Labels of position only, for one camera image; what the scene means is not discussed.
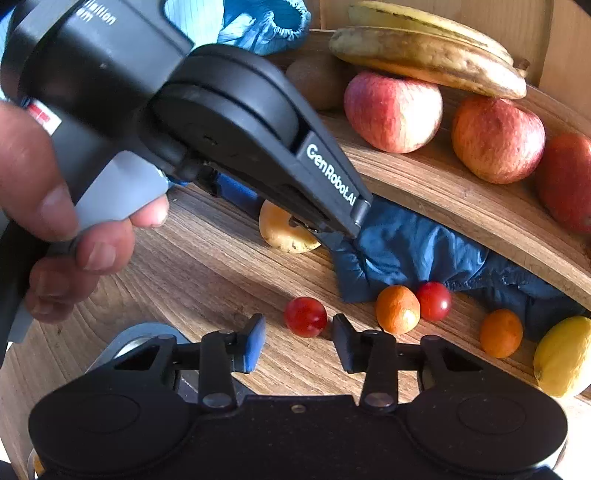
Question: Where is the small orange kumquat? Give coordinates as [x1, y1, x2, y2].
[479, 309, 524, 359]
[375, 285, 422, 336]

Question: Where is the dark blue jacket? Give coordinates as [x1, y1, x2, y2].
[318, 194, 591, 343]

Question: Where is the red cherry tomato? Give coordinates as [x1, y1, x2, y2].
[415, 281, 452, 322]
[283, 296, 328, 338]

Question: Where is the curved wooden shelf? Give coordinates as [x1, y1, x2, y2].
[268, 28, 591, 310]

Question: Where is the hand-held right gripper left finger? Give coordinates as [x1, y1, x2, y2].
[111, 314, 267, 413]

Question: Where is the brown kiwi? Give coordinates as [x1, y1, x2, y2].
[285, 52, 354, 112]

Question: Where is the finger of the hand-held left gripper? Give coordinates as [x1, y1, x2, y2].
[263, 184, 371, 240]
[198, 168, 260, 216]

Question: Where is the dark red apple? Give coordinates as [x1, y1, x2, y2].
[534, 133, 591, 234]

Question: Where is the pale yellow spotted banana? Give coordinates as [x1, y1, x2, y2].
[258, 199, 322, 254]

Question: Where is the light blue elastic sleeve cover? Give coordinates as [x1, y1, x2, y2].
[164, 0, 312, 57]

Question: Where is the person's left hand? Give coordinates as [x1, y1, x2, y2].
[0, 100, 171, 323]

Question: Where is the orange red apple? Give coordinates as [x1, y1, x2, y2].
[451, 96, 546, 185]

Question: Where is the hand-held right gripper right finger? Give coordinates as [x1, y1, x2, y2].
[331, 314, 483, 413]

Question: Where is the yellow lemon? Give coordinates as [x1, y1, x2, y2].
[533, 316, 591, 398]

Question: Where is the brown spotted banana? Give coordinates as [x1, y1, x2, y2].
[329, 26, 528, 100]

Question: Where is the pink red apple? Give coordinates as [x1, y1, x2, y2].
[344, 71, 444, 154]

